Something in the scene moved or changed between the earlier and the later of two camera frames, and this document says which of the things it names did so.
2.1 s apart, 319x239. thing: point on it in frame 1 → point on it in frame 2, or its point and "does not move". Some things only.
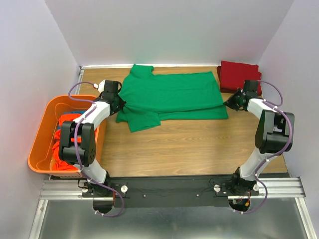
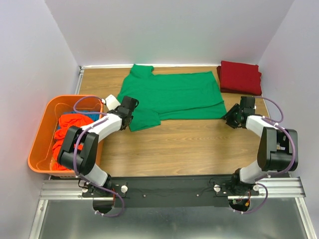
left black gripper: x=121 y=104 → x=116 y=109
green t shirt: x=149 y=98 does not move
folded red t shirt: x=233 y=74 does not move
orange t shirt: x=58 y=164 does not move
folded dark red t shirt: x=227 y=90 does not move
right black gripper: x=229 y=102 → x=230 y=122
